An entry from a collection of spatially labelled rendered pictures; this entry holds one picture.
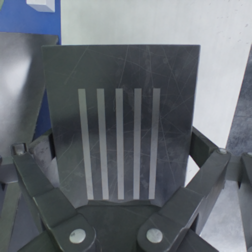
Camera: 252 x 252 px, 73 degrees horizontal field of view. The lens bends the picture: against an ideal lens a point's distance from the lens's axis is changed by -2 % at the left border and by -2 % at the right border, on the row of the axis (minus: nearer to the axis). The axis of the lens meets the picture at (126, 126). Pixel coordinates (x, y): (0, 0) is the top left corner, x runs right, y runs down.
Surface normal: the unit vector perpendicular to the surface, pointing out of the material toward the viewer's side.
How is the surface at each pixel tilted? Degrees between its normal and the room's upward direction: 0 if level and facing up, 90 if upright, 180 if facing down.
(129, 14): 0
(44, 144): 90
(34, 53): 37
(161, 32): 0
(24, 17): 0
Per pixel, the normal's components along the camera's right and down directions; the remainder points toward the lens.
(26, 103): 0.04, -0.33
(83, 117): 0.00, 0.30
